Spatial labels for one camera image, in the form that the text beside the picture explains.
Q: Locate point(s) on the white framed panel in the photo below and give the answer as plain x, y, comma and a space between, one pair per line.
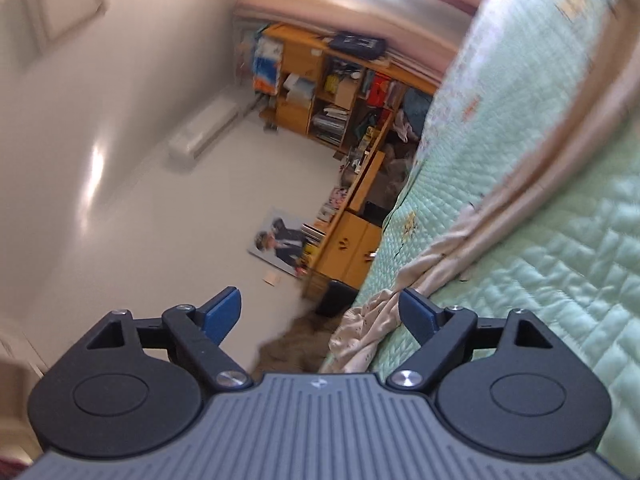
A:
65, 0

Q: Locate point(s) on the green quilted bee bedspread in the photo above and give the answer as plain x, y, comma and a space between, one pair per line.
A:
575, 285

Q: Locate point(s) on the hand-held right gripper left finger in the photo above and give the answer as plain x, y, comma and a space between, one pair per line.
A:
225, 310

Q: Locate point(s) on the wooden desk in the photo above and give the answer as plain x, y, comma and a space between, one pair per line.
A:
350, 250

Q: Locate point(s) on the wooden bookshelf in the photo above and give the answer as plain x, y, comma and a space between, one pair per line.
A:
300, 60

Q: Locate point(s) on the beige wall switch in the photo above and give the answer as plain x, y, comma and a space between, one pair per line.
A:
271, 278

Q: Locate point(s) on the blue white box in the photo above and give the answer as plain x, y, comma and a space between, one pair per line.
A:
267, 65

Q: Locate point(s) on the blue cloth bag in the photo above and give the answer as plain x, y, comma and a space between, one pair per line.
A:
417, 105

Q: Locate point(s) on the wall poster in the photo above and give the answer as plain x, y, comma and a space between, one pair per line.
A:
285, 245

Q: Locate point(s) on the row of books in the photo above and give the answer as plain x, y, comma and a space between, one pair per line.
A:
330, 125

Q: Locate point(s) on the dark hanging bag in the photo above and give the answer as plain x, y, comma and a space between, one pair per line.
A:
357, 44

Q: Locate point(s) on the white air conditioner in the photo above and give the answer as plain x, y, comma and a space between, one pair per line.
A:
200, 130

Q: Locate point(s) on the brown padded jacket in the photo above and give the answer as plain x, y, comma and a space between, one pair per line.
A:
295, 345

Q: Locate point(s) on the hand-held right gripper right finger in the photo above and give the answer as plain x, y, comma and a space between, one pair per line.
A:
415, 315

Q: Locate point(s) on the red box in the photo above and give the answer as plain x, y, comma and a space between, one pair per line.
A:
380, 90

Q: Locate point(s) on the beige printed pants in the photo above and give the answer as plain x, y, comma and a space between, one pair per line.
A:
525, 180

